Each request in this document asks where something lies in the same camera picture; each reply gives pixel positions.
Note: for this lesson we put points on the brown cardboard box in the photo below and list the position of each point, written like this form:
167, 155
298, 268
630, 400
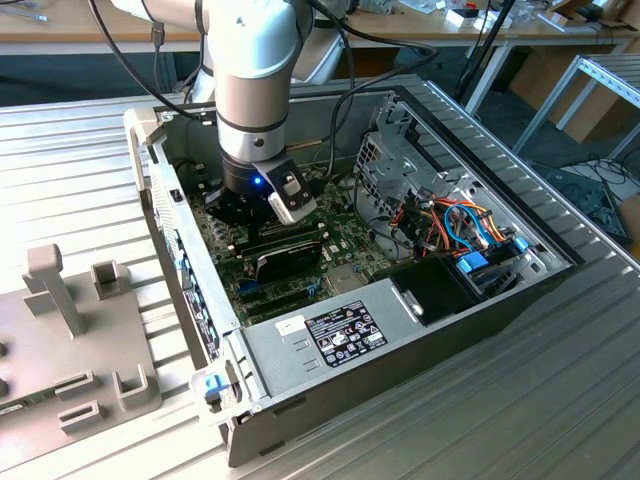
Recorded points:
631, 220
530, 70

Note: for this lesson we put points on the black tripod pole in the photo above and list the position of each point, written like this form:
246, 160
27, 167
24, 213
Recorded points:
487, 47

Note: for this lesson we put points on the aluminium profile frame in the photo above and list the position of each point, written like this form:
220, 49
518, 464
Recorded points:
610, 75

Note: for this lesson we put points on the grey power supply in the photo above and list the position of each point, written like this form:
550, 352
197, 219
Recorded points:
280, 360

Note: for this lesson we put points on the blue disk carrier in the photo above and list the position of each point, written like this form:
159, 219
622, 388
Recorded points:
472, 262

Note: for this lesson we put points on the blue case latch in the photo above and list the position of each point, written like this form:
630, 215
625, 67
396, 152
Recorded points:
212, 386

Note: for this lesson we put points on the black RAM slot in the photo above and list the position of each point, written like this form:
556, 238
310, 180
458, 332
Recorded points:
280, 245
295, 231

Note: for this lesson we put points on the metal disk bay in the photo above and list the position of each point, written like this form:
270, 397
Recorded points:
395, 170

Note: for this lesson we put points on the silver metal tool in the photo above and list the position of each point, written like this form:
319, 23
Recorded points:
37, 16

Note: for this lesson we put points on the green motherboard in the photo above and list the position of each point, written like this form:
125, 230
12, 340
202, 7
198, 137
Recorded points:
350, 235

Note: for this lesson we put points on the black graphics card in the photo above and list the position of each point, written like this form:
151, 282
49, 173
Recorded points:
290, 260

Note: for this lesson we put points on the black floor stand base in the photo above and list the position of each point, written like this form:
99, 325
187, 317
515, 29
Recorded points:
600, 200

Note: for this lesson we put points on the green RAM stick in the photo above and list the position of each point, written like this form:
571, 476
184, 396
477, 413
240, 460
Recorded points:
42, 396

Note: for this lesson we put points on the grey parts rack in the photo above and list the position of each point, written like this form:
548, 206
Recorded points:
75, 360

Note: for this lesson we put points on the silver chipset heatsink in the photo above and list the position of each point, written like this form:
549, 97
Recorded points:
342, 280

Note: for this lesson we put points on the wrist camera with black bracket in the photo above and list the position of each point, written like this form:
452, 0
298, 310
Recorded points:
292, 200

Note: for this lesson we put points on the black expansion slot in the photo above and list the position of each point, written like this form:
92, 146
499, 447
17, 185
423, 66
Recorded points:
272, 298
272, 311

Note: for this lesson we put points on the black open PC case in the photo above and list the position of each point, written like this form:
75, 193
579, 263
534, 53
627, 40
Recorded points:
375, 400

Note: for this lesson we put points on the wooden desk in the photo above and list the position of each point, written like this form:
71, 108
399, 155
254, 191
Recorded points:
530, 32
75, 30

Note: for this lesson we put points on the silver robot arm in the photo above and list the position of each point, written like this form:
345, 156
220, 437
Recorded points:
250, 75

